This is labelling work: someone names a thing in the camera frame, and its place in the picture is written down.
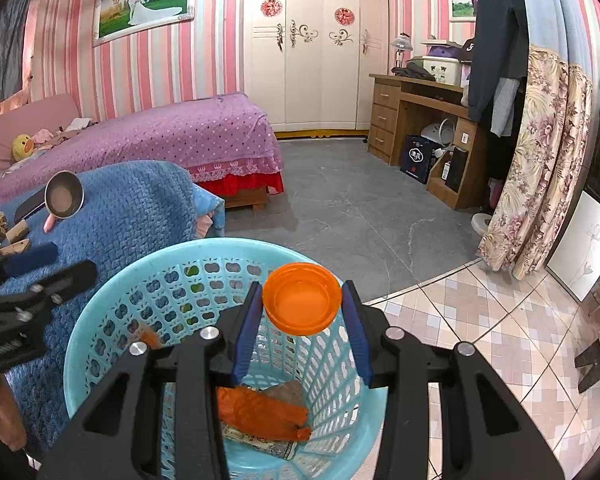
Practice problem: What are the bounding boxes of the person's left forearm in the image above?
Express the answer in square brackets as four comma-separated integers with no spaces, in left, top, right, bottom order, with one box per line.
[0,374,27,452]

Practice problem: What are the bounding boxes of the pile of clothes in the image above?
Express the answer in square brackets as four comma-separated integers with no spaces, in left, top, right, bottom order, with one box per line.
[32,117,94,147]

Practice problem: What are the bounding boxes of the red bed skirt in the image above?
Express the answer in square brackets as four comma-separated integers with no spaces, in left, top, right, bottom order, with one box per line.
[199,169,285,197]

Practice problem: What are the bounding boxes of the white panel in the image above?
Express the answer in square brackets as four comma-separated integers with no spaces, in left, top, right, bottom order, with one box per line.
[544,189,600,304]

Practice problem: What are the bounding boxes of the white fan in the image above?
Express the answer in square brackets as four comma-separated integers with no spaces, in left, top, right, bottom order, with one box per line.
[418,118,456,149]

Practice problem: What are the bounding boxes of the grey printed packet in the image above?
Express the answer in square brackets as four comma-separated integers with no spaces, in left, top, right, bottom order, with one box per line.
[220,379,306,461]

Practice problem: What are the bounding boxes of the desk lamp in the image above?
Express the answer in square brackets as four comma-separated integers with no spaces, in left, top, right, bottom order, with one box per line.
[389,32,414,74]

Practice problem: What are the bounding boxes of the dark hanging jacket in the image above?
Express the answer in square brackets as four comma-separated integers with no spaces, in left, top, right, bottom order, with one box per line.
[467,0,530,137]

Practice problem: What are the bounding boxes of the pink metal cup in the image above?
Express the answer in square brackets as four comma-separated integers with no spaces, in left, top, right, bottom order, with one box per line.
[43,170,85,234]

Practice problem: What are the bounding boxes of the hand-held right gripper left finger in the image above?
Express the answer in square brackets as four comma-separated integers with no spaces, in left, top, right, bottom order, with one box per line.
[37,281,265,480]

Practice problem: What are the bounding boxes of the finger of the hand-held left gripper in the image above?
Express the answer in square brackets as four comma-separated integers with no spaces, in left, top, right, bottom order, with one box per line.
[27,260,99,307]
[0,242,59,279]

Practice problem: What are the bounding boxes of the purple dotted bed cover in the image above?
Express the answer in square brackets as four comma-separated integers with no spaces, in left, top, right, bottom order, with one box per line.
[0,92,285,212]

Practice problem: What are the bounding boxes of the white wardrobe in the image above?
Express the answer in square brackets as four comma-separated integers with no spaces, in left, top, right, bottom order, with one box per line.
[243,0,391,134]

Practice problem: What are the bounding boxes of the yellow duck plush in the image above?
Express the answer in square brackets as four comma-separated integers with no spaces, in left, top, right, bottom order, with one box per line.
[12,133,35,161]

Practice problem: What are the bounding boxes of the light blue curtain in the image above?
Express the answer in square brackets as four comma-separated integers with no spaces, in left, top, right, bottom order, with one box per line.
[517,0,600,92]

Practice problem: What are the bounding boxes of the wooden desk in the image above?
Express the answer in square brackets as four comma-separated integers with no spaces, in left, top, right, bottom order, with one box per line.
[367,72,489,211]

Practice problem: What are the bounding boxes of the grey window curtain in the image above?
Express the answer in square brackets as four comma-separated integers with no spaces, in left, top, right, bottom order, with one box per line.
[0,0,34,107]

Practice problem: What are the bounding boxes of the dark blue paper bag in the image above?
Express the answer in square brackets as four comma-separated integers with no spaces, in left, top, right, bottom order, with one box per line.
[399,133,444,185]

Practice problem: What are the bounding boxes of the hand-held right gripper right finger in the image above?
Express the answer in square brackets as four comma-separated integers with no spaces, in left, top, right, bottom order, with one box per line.
[341,280,566,480]

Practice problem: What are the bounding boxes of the large framed wall photo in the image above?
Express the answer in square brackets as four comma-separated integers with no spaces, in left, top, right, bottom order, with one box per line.
[92,0,199,47]

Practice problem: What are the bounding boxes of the blue fleece blanket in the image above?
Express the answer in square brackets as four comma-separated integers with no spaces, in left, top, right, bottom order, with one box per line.
[0,160,199,461]

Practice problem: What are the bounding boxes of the cream tissue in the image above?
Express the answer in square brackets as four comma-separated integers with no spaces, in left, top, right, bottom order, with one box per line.
[0,238,31,261]

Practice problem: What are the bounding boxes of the orange peel piece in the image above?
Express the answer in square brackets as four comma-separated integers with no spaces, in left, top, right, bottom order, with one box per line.
[138,324,162,350]

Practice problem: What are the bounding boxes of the floral curtain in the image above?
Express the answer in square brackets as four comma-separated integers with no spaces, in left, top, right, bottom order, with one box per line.
[476,44,594,281]

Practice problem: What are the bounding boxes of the white storage box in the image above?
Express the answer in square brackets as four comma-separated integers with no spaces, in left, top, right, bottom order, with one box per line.
[419,55,464,86]

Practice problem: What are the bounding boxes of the orange plastic lid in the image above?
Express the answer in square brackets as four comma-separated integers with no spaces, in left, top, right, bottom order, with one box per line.
[262,262,342,337]

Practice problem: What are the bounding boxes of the light blue plastic basket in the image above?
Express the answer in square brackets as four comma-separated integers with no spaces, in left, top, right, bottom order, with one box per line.
[63,237,389,480]

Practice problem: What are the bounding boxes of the dark clothes heap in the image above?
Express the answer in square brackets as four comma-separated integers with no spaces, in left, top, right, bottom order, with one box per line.
[390,62,439,82]

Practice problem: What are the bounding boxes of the pink headboard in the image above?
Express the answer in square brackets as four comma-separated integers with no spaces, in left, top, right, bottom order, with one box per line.
[0,92,81,182]

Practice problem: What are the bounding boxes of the white bowl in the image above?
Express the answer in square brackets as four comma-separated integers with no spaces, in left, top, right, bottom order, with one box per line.
[470,212,494,236]

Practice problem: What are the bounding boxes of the purple box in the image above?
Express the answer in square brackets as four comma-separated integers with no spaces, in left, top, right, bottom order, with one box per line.
[427,43,464,59]

